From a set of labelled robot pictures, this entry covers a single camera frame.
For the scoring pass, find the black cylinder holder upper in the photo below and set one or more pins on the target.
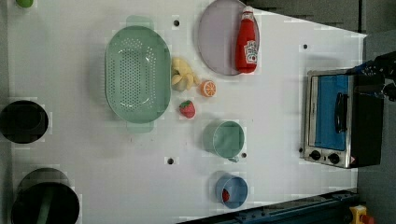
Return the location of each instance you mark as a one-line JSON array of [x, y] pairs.
[[23, 122]]

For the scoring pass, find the red ketchup bottle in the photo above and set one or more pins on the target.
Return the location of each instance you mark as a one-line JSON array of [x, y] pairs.
[[246, 52]]

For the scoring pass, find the small red toy in mug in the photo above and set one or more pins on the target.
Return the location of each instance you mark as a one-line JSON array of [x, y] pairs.
[[225, 195]]

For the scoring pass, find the yellow toy banana bunch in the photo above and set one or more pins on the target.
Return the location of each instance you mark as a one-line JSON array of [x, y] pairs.
[[183, 77]]

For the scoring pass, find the green perforated colander basket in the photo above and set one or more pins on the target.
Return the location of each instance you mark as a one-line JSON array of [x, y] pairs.
[[138, 74]]

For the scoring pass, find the blue metal frame rail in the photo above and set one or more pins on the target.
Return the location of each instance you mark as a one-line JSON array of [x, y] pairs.
[[329, 208]]

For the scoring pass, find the red toy strawberry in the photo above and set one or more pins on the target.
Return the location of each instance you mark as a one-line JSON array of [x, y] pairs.
[[187, 109]]

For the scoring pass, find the yellow red clamp object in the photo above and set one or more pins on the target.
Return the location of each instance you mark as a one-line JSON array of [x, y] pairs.
[[360, 216]]

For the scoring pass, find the black cylinder holder lower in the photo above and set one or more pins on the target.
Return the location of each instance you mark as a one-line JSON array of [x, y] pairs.
[[64, 207]]

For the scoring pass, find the black cylinder holder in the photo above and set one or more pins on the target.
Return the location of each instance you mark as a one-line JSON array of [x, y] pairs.
[[23, 122], [64, 207]]

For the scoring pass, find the silver black toaster oven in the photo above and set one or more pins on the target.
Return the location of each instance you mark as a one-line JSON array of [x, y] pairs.
[[343, 122]]

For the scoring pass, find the green spatula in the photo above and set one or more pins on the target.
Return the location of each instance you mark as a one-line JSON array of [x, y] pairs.
[[45, 206]]

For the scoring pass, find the green mug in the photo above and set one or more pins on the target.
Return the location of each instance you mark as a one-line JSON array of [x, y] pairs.
[[224, 138]]

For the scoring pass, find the orange slice toy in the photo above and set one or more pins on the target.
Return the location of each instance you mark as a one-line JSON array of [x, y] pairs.
[[208, 88]]

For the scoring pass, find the green round object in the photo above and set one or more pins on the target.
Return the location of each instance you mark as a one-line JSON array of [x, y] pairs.
[[24, 3]]

